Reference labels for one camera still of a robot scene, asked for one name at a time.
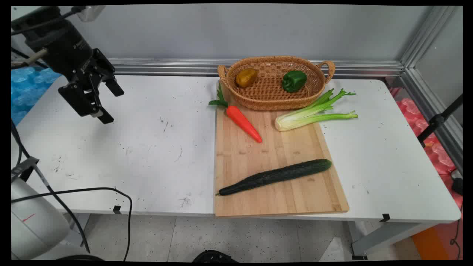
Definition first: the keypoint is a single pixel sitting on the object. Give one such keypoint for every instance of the aluminium corner frame post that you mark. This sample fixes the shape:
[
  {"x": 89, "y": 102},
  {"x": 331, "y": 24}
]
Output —
[{"x": 425, "y": 92}]

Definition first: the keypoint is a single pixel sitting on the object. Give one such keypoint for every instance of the bamboo cutting board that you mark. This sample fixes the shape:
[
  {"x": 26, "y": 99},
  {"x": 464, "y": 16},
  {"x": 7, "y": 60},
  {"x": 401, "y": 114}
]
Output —
[{"x": 273, "y": 159}]

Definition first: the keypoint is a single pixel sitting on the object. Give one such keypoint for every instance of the orange toy carrot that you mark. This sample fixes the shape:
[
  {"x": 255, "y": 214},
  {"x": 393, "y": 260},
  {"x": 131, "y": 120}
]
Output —
[{"x": 242, "y": 121}]

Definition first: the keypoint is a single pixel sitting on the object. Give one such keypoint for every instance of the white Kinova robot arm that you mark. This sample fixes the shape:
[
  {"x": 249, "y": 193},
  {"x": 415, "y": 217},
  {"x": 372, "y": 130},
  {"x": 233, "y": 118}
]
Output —
[{"x": 33, "y": 221}]

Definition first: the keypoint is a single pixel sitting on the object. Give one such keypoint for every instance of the dark green toy cucumber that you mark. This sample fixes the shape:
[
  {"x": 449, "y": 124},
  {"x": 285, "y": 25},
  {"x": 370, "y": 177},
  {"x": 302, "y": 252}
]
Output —
[{"x": 277, "y": 176}]

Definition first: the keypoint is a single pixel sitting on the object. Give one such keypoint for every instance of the green toy celery stalk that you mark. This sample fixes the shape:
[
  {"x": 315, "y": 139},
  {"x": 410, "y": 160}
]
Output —
[{"x": 306, "y": 116}]

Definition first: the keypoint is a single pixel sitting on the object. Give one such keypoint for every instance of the red bubble wrap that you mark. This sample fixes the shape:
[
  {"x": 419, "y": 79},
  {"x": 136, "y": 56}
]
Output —
[{"x": 439, "y": 155}]

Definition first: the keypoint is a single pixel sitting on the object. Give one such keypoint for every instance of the black tape tab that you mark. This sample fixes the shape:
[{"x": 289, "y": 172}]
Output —
[
  {"x": 117, "y": 209},
  {"x": 385, "y": 217}
]

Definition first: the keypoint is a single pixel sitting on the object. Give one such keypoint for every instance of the yellow-brown toy potato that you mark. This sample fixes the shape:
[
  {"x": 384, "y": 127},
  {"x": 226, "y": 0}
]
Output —
[{"x": 246, "y": 77}]

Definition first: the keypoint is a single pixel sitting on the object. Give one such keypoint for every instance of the black round object on floor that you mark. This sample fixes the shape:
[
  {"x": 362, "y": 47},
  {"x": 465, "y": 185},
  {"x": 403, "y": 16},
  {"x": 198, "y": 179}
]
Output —
[{"x": 214, "y": 256}]

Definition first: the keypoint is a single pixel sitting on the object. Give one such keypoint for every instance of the grey metal table leg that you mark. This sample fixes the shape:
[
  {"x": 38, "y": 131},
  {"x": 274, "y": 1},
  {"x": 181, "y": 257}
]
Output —
[{"x": 391, "y": 236}]

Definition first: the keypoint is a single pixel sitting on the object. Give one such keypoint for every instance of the green toy bell pepper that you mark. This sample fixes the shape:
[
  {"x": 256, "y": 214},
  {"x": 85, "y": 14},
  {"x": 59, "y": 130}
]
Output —
[{"x": 294, "y": 81}]

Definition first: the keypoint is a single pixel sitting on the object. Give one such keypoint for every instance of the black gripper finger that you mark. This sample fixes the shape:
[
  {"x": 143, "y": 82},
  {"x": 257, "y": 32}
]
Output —
[
  {"x": 115, "y": 88},
  {"x": 83, "y": 101}
]

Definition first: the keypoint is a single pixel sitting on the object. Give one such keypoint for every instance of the black tripod stand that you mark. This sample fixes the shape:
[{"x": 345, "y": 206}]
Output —
[{"x": 438, "y": 120}]

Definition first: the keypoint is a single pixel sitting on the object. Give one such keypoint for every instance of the horizontal aluminium frame rail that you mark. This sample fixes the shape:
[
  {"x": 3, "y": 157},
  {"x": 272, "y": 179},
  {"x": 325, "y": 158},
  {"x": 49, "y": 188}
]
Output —
[{"x": 221, "y": 67}]

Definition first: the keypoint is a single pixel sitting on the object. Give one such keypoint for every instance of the blue bubble wrap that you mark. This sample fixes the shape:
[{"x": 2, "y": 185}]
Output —
[{"x": 27, "y": 92}]

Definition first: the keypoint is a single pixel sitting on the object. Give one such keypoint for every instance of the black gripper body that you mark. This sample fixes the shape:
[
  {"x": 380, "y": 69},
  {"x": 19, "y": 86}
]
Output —
[{"x": 68, "y": 48}]

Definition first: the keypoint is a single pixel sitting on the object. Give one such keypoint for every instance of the small black device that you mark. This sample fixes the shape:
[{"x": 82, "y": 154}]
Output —
[{"x": 457, "y": 184}]

